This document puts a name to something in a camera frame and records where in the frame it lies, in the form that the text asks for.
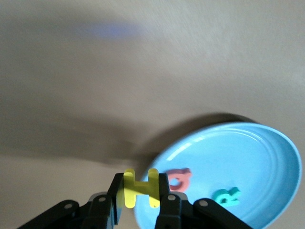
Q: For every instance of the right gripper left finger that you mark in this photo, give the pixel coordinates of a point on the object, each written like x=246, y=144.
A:
x=112, y=205

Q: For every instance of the teal foam letter R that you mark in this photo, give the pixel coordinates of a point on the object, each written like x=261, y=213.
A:
x=216, y=196

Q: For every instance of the brown table cover sheet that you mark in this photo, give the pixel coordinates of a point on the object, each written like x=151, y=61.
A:
x=71, y=71

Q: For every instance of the yellow foam letter H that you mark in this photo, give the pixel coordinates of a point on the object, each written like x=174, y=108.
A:
x=140, y=188

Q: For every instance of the red foam letter Q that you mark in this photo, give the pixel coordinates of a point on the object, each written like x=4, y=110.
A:
x=187, y=182

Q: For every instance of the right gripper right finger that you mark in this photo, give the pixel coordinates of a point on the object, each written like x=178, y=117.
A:
x=171, y=210

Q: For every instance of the blue plate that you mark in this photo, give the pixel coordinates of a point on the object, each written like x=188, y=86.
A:
x=238, y=162

